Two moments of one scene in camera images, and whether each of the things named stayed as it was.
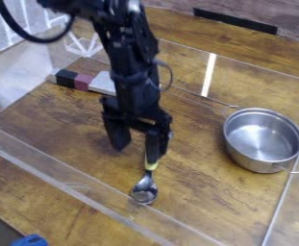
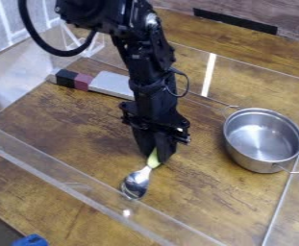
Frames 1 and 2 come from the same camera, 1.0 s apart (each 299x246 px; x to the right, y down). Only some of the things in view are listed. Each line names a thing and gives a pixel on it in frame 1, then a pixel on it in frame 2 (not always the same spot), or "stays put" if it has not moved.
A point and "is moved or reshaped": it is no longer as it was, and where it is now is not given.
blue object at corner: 29,240 stays put
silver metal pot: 263,140 stays put
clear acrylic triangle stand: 83,46 stays put
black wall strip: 236,21 stays put
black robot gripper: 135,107 to 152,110
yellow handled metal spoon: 145,188 is moved or reshaped
